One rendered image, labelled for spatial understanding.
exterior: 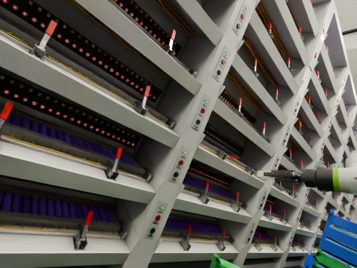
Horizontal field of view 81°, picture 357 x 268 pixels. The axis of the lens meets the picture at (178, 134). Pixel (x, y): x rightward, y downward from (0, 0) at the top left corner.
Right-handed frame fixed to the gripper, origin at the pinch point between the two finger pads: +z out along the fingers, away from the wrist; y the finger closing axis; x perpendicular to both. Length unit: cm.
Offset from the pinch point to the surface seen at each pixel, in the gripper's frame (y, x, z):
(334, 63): 73, 120, -23
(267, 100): -11.8, 34.0, -2.2
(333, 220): 66, -7, -19
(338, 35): 41, 116, -28
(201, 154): -39.1, -4.4, 10.0
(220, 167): -24.6, -4.5, 9.9
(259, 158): 16.6, 14.2, 9.9
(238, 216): 5.0, -19.9, 12.7
